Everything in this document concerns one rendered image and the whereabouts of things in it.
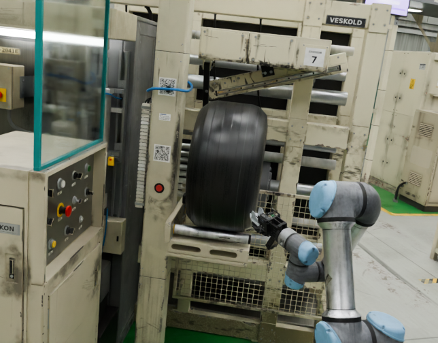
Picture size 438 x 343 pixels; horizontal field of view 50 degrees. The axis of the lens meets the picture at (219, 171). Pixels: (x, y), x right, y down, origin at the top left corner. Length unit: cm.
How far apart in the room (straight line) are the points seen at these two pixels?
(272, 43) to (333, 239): 109
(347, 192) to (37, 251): 98
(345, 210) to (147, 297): 120
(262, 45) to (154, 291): 126
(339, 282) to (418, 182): 524
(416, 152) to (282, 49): 464
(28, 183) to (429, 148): 558
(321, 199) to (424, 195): 514
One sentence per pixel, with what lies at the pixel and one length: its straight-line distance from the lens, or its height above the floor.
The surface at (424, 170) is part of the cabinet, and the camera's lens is 657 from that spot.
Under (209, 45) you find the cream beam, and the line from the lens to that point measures 227.
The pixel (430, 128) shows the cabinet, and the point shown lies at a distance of 655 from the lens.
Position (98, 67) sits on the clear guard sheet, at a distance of 189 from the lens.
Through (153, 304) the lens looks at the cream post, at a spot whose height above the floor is 48.
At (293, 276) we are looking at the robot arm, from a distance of 177.
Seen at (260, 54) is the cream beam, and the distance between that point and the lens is 225.
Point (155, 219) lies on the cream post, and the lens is 217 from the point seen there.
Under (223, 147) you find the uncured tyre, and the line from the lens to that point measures 186.
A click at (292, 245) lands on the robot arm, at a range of 173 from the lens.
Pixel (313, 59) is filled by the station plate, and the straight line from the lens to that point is 226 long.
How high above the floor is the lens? 166
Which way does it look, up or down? 14 degrees down
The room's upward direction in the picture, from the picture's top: 6 degrees clockwise
